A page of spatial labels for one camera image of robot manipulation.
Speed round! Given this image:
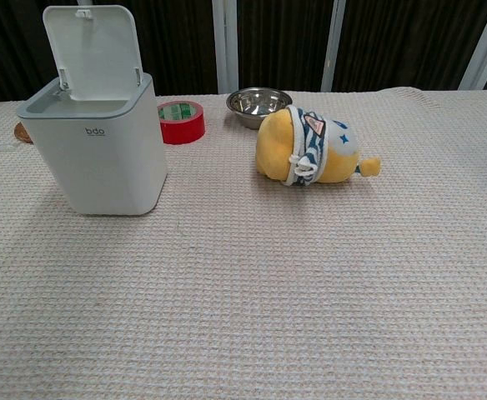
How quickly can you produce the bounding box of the white square box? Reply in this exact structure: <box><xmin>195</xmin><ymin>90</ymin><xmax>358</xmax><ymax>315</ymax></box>
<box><xmin>16</xmin><ymin>5</ymin><xmax>168</xmax><ymax>217</ymax></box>

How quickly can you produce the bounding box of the beige woven table cloth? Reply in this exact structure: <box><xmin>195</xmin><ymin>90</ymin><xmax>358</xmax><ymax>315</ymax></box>
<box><xmin>0</xmin><ymin>86</ymin><xmax>487</xmax><ymax>400</ymax></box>

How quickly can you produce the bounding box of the yellow plush toy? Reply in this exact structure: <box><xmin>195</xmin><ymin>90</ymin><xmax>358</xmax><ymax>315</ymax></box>
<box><xmin>255</xmin><ymin>104</ymin><xmax>382</xmax><ymax>187</ymax></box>

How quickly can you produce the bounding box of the red tape roll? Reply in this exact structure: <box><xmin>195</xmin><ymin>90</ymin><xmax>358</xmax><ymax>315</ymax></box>
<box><xmin>157</xmin><ymin>100</ymin><xmax>207</xmax><ymax>145</ymax></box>

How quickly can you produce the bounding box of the stainless steel bowl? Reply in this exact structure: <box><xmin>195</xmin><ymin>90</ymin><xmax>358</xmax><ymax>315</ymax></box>
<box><xmin>226</xmin><ymin>87</ymin><xmax>293</xmax><ymax>130</ymax></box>

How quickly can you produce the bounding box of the round woven rattan coaster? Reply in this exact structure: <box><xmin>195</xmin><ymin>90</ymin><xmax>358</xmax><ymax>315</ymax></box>
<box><xmin>13</xmin><ymin>122</ymin><xmax>33</xmax><ymax>145</ymax></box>

